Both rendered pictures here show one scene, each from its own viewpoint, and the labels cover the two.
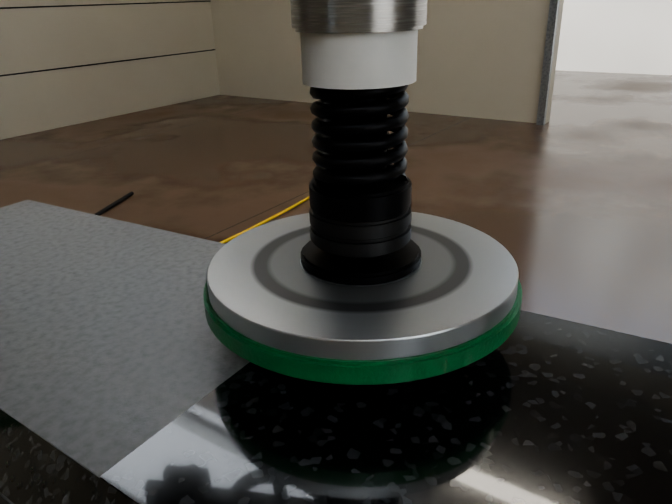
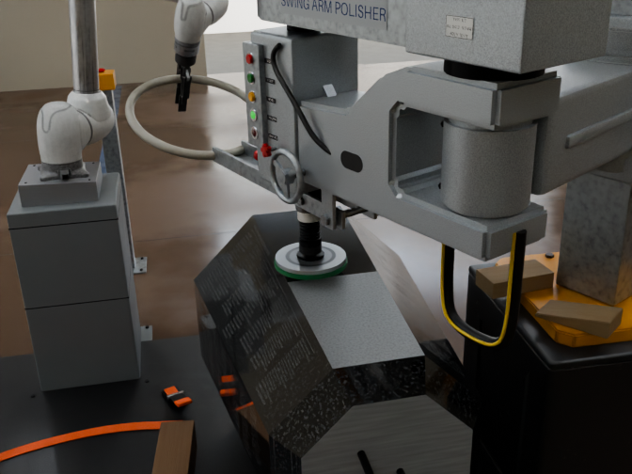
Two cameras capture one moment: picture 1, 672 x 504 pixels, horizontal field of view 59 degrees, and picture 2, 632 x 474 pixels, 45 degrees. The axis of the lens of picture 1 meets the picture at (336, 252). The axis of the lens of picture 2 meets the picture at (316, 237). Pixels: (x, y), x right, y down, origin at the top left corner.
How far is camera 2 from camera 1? 248 cm
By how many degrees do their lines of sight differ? 116
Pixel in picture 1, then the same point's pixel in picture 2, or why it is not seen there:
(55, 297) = (359, 307)
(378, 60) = not seen: hidden behind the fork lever
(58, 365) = (371, 290)
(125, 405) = (366, 277)
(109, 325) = (355, 293)
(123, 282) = (340, 305)
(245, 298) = (340, 256)
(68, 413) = (375, 280)
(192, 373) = (350, 277)
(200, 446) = (360, 268)
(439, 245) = (292, 252)
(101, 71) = not seen: outside the picture
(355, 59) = not seen: hidden behind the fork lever
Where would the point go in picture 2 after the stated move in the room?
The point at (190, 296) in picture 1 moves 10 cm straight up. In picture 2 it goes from (331, 293) to (330, 261)
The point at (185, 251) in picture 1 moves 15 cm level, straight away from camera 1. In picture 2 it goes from (314, 308) to (286, 334)
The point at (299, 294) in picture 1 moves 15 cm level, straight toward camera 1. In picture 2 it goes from (332, 253) to (362, 237)
